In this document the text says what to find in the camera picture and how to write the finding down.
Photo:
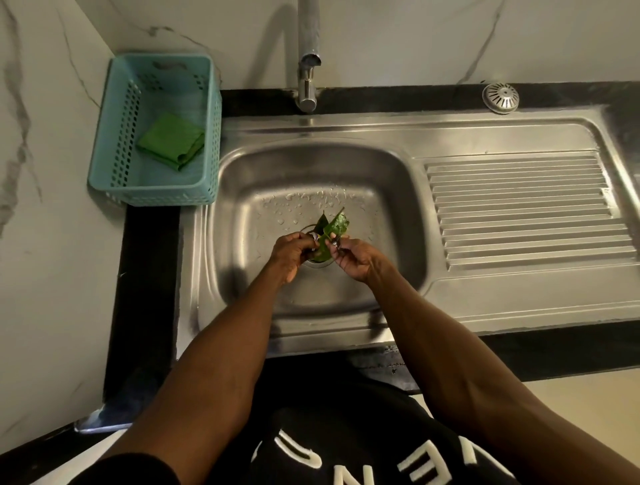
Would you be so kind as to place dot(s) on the teal plastic basket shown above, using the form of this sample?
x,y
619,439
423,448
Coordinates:
x,y
155,131

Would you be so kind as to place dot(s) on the person's left hand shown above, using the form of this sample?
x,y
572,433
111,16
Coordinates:
x,y
289,255

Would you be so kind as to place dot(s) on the person's right hand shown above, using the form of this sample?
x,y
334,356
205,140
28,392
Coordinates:
x,y
359,260

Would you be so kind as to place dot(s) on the sink drain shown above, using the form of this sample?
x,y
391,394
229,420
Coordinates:
x,y
317,260

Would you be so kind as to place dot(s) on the stainless steel sink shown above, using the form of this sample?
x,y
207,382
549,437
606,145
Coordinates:
x,y
400,225

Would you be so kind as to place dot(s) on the green folded leaf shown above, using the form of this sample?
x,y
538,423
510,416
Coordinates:
x,y
172,140

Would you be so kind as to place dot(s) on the green leaves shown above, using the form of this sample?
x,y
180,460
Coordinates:
x,y
332,231

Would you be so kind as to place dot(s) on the round metal sink strainer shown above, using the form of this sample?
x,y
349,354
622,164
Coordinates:
x,y
500,97

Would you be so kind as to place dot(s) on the person's left thumb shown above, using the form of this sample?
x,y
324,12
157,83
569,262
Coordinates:
x,y
306,255

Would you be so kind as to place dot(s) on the person's black printed shirt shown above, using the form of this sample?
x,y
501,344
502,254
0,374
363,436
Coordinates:
x,y
350,434

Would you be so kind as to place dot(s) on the person's right thumb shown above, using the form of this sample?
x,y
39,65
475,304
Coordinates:
x,y
343,263

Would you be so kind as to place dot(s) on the person's left forearm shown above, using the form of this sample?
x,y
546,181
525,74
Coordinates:
x,y
200,369

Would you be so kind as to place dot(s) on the person's right forearm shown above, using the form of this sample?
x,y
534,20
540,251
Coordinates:
x,y
480,379

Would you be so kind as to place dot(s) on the chrome faucet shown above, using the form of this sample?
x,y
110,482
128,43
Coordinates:
x,y
308,55

